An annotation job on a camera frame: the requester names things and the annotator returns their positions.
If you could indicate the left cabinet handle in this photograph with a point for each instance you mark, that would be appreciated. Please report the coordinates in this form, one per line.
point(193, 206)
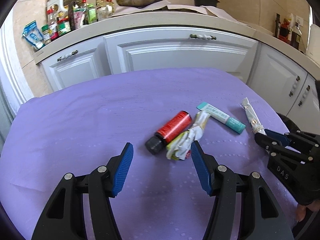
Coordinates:
point(66, 56)

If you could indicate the red box on counter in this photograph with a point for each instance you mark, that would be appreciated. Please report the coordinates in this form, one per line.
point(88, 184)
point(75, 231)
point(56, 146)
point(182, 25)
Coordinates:
point(284, 31)

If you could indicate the red label black bottle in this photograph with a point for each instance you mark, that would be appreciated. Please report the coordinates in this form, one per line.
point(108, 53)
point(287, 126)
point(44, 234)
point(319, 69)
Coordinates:
point(168, 132)

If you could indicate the black clay pot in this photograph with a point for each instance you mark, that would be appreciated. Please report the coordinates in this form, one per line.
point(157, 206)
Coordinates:
point(212, 3)

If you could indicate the corner door handle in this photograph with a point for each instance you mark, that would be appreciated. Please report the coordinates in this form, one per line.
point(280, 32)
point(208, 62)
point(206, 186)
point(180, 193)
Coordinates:
point(294, 86)
point(304, 95)

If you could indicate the dark olive oil bottle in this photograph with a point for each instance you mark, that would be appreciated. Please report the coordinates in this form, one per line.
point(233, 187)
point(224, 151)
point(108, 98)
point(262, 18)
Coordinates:
point(277, 28)

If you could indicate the black trash bin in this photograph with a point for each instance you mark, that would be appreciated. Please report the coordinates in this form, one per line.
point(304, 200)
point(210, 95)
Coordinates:
point(291, 126)

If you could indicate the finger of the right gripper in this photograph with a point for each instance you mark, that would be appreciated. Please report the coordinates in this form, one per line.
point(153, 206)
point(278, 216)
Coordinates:
point(284, 155)
point(299, 140)

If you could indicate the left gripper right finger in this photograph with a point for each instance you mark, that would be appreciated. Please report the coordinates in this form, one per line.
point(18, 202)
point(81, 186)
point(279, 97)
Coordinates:
point(261, 216)

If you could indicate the white electric kettle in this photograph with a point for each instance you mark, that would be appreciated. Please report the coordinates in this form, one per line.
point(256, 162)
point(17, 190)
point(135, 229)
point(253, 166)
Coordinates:
point(313, 47)

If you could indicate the corner door left handle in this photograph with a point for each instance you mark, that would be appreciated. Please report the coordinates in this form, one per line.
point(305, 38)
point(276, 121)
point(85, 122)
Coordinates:
point(294, 86)

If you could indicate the dark soy sauce bottle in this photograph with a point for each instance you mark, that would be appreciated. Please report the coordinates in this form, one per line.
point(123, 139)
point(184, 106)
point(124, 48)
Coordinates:
point(296, 36)

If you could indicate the teal white tube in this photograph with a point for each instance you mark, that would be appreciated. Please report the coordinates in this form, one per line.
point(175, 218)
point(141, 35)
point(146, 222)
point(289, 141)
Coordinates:
point(222, 117)

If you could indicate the purple tablecloth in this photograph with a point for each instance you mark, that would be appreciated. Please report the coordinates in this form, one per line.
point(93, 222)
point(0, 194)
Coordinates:
point(81, 127)

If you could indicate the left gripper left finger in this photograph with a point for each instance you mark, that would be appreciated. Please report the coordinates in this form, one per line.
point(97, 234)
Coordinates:
point(63, 215)

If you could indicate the blue white salt bag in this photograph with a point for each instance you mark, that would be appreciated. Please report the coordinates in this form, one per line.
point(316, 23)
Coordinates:
point(33, 35)

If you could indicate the pink cloth on stove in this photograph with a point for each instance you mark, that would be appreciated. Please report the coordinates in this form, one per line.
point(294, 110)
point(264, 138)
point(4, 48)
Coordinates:
point(167, 6)

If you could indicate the red cap seasoning jar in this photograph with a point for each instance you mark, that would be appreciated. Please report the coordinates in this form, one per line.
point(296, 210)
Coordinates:
point(63, 26)

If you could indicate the white patterned knotted wrapper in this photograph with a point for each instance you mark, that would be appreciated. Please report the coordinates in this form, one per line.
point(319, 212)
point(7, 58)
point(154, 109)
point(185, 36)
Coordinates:
point(252, 117)

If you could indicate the white spice rack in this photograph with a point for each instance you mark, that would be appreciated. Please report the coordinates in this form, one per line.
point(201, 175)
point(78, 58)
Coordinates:
point(59, 9)

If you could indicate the corner door right handle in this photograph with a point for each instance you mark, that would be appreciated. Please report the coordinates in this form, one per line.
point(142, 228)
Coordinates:
point(304, 95)

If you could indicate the middle drawer handle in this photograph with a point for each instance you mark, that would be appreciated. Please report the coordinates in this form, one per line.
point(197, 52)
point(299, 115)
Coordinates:
point(202, 37)

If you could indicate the cooking oil bottle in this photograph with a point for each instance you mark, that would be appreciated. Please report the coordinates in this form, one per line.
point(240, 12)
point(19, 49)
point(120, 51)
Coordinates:
point(105, 9)

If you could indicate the green seasoning bottle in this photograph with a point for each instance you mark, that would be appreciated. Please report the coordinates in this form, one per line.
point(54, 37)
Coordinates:
point(91, 14)

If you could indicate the right hand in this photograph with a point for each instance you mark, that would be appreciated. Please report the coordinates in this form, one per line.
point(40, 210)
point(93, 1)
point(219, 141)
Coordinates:
point(301, 209)

